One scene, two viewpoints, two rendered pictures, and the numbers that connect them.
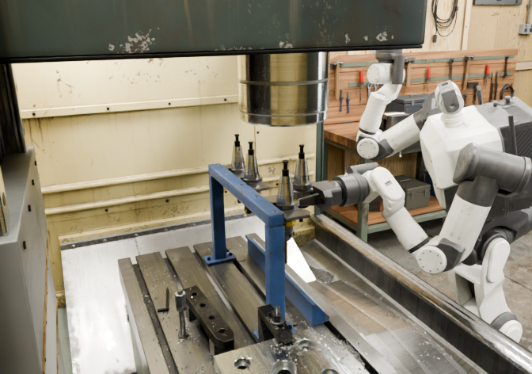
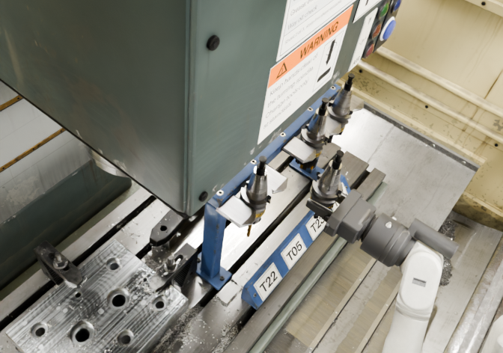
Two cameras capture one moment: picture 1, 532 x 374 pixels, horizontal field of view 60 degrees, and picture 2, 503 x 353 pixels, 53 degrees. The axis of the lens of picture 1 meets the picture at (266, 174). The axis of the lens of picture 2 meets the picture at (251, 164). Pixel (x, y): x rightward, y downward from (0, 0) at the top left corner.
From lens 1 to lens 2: 95 cm
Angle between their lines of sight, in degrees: 54
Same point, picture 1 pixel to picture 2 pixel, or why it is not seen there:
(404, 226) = (394, 333)
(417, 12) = (166, 177)
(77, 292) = not seen: hidden behind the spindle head
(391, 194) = (406, 295)
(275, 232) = (210, 209)
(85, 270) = not seen: hidden behind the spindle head
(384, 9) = (117, 139)
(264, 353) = (132, 274)
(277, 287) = (208, 245)
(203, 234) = (372, 128)
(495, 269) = not seen: outside the picture
